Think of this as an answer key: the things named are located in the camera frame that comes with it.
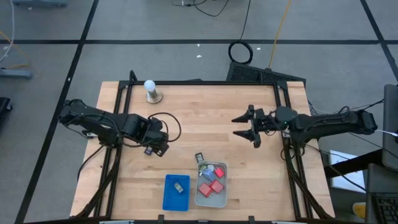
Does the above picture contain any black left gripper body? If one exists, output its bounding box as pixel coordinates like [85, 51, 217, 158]
[144, 119, 170, 157]

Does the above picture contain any black aluminium table frame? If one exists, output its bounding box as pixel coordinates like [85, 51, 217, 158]
[73, 70, 335, 220]

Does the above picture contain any black floor mat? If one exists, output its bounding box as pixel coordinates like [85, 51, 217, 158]
[226, 61, 307, 84]

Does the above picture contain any pale grey plastic bin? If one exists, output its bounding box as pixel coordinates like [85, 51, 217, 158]
[194, 160, 228, 208]

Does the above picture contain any coiled black floor cable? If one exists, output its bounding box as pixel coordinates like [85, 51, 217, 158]
[228, 0, 254, 65]

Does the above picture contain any black floor object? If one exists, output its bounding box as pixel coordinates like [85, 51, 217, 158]
[0, 96, 13, 113]

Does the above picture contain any white bulb on metal stand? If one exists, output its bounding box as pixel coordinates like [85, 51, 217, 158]
[143, 79, 164, 105]

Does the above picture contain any yellow object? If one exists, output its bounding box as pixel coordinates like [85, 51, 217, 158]
[353, 202, 368, 219]

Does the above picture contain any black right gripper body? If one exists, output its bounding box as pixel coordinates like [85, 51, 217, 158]
[248, 105, 278, 149]

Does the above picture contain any thin black floor cable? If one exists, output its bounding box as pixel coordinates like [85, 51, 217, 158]
[172, 0, 231, 18]

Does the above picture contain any white paper sheet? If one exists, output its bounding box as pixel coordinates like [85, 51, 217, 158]
[328, 149, 366, 191]

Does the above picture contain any black keyboard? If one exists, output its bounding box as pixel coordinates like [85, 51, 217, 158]
[371, 192, 398, 224]

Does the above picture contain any blue slotted plastic basket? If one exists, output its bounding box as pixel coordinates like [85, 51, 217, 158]
[162, 174, 191, 212]

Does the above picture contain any black desk bar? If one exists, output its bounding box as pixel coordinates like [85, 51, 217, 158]
[323, 148, 383, 179]

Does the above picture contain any grey table foot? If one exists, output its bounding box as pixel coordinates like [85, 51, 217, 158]
[0, 68, 34, 80]
[12, 0, 68, 7]

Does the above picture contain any red charger with prongs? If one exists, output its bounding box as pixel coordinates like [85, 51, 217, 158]
[198, 182, 214, 198]

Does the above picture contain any grey monitor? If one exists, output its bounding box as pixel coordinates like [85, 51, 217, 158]
[381, 83, 398, 172]

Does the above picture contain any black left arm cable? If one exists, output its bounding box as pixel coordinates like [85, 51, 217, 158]
[147, 112, 182, 144]

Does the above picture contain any white floor cable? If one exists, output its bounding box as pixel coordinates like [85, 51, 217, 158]
[0, 0, 16, 63]

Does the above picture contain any yellow floor cable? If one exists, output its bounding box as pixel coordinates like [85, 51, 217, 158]
[267, 0, 293, 70]

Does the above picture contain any black power cable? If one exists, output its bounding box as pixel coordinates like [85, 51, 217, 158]
[76, 144, 105, 182]

